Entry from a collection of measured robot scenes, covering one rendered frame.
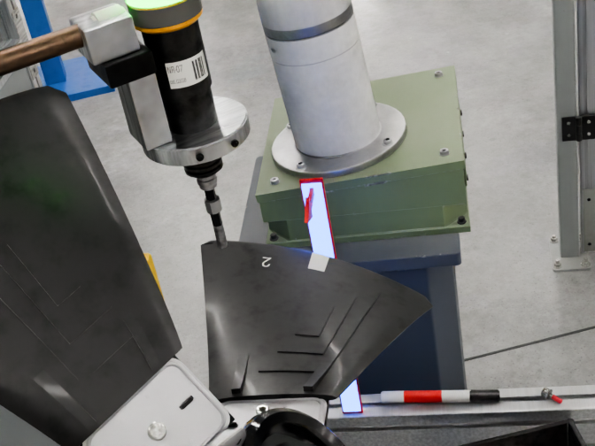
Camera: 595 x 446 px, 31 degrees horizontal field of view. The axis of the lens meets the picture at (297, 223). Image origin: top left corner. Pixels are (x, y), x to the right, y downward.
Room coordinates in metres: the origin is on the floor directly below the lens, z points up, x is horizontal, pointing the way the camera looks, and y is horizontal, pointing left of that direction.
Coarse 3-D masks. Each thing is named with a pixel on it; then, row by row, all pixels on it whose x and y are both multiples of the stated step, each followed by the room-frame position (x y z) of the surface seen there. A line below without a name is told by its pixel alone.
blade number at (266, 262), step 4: (260, 256) 0.85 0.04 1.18; (264, 256) 0.85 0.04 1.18; (268, 256) 0.85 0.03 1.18; (272, 256) 0.85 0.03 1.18; (276, 256) 0.85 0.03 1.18; (256, 260) 0.84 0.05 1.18; (260, 260) 0.84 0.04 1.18; (264, 260) 0.84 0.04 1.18; (268, 260) 0.84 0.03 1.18; (272, 260) 0.84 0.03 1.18; (276, 260) 0.84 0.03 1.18; (256, 264) 0.84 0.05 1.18; (260, 264) 0.84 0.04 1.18; (264, 264) 0.84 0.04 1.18; (268, 264) 0.84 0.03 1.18; (272, 264) 0.84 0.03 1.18; (276, 264) 0.84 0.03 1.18; (256, 268) 0.83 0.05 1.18; (260, 268) 0.83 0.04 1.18; (264, 268) 0.83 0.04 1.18; (268, 268) 0.83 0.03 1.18; (272, 268) 0.83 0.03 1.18
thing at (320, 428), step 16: (256, 416) 0.54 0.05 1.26; (272, 416) 0.55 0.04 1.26; (288, 416) 0.55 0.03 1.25; (304, 416) 0.56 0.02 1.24; (240, 432) 0.53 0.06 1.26; (256, 432) 0.53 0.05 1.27; (272, 432) 0.54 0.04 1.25; (288, 432) 0.55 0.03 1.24; (304, 432) 0.56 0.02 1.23; (320, 432) 0.56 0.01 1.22
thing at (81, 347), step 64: (0, 128) 0.70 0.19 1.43; (64, 128) 0.71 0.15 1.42; (0, 192) 0.66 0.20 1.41; (64, 192) 0.67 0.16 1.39; (0, 256) 0.63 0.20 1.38; (64, 256) 0.63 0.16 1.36; (128, 256) 0.64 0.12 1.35; (0, 320) 0.60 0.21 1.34; (64, 320) 0.60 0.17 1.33; (128, 320) 0.60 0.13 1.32; (0, 384) 0.57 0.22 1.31; (64, 384) 0.57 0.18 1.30; (128, 384) 0.58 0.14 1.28
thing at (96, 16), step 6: (114, 6) 0.60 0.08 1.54; (120, 6) 0.60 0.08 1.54; (96, 12) 0.60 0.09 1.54; (102, 12) 0.60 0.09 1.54; (108, 12) 0.60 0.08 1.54; (114, 12) 0.60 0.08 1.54; (120, 12) 0.60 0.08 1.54; (90, 18) 0.60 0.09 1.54; (96, 18) 0.60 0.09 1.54; (102, 18) 0.59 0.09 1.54; (108, 18) 0.59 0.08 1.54
